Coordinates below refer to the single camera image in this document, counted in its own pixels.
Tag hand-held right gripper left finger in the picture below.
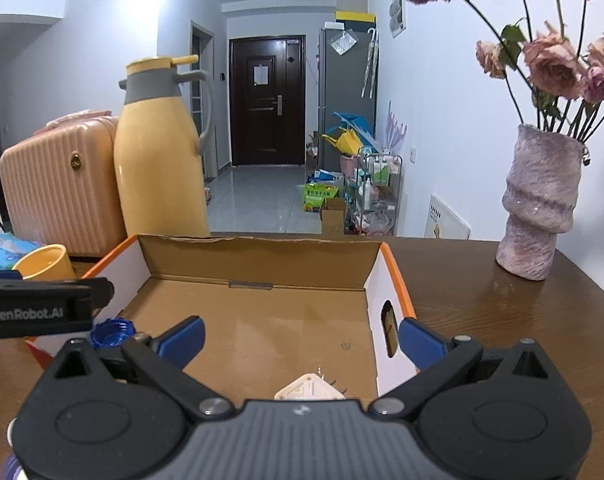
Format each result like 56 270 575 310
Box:
42 316 235 422

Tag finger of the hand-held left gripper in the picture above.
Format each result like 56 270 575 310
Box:
90 279 116 312

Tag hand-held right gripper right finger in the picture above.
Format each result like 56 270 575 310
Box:
369 317 557 421

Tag blue bottle cap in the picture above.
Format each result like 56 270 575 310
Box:
92 318 135 351

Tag orange and white cardboard box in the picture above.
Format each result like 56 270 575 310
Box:
26 232 419 402

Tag white triangular plastic piece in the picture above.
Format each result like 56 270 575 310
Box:
274 372 347 401

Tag yellow mug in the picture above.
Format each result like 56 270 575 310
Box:
12 244 77 281

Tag blue tissue pack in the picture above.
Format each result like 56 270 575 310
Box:
0 233 46 272

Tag pink ribbed suitcase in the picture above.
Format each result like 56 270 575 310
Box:
0 109 129 259

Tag white flat panel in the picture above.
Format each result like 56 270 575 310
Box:
425 193 471 240

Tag yellow thermos jug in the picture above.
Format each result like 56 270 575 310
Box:
113 54 215 239

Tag small brown cardboard box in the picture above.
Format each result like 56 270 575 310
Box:
320 197 348 236

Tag green printed bag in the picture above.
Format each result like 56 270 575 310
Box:
302 182 339 214

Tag pink textured vase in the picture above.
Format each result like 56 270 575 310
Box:
496 123 585 281

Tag purple coral decoration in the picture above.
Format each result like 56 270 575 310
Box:
382 100 409 154

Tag blue and yellow plastic pile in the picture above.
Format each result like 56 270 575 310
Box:
321 112 379 157

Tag dark brown entrance door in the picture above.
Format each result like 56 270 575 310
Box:
230 35 307 167

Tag grey refrigerator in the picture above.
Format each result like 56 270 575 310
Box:
317 27 379 173

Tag hanging folded umbrellas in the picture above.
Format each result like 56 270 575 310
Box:
361 29 381 99

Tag clear plastic bag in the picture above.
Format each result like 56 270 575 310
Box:
330 30 358 57

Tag dried pink rose bouquet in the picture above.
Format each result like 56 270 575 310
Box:
392 0 604 144

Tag yellow and black box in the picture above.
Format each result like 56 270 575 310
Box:
335 9 378 29

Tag wire cart with bottles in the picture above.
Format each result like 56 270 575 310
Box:
353 146 403 237

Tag grey interior door frame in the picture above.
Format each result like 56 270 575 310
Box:
190 20 218 181

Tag wall poster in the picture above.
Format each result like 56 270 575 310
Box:
389 0 408 39

